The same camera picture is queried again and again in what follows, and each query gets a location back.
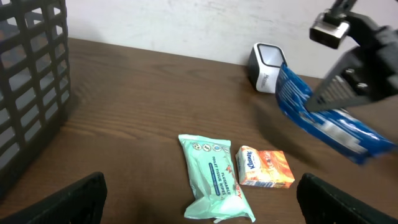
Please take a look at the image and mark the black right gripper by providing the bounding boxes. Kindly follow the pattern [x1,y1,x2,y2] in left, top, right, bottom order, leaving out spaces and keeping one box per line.
[305,12,397,112]

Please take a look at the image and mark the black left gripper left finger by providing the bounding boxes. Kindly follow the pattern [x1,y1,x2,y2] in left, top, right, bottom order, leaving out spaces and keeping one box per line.
[1,172,108,224]

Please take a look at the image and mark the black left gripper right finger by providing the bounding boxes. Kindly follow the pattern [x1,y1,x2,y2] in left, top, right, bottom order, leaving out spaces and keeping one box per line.
[297,173,397,224]

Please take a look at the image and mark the orange snack packet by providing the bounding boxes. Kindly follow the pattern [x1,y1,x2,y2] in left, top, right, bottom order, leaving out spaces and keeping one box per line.
[235,146,295,189]

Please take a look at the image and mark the blue Oreo cookie pack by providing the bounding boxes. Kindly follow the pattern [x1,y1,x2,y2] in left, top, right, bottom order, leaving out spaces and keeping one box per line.
[275,63,397,164]

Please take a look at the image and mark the light blue wipes pack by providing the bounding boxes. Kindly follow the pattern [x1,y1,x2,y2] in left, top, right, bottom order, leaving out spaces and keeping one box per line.
[178,134,256,223]

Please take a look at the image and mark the white barcode scanner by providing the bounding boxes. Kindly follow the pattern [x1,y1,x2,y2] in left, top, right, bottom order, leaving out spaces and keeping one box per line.
[248,42,287,94]

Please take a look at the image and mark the grey plastic mesh basket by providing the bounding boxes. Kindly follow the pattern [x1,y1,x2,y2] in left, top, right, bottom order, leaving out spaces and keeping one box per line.
[1,0,71,197]

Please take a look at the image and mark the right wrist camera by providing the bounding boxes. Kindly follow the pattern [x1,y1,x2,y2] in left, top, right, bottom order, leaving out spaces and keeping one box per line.
[309,13,350,49]

